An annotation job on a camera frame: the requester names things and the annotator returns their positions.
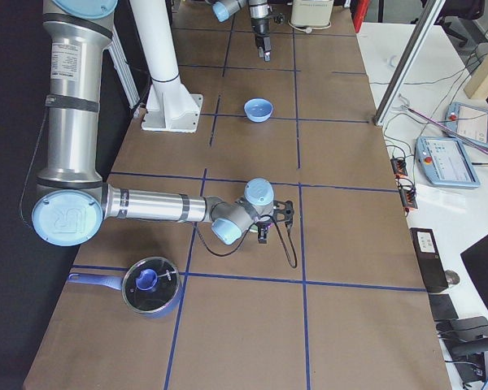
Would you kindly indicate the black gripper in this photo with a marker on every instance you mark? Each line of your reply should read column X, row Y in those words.
column 263, row 231
column 260, row 25

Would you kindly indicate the blue bowl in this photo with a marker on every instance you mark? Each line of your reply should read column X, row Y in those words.
column 258, row 110

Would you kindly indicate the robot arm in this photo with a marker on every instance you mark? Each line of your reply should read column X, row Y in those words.
column 73, row 197
column 260, row 15

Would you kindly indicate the white toaster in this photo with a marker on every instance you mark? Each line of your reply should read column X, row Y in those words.
column 311, row 14

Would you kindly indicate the blue saucepan with lid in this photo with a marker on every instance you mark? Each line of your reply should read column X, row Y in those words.
column 151, row 287

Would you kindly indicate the black power adapter box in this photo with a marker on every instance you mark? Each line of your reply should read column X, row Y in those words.
column 429, row 260

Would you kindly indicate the near teach pendant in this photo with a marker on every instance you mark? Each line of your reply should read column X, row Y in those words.
column 445, row 162

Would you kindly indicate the teach pendant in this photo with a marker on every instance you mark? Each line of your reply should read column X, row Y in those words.
column 445, row 162
column 468, row 121

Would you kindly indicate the far teach pendant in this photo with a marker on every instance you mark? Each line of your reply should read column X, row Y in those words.
column 468, row 121

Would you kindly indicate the aluminium frame post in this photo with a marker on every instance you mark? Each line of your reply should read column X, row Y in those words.
column 412, row 49

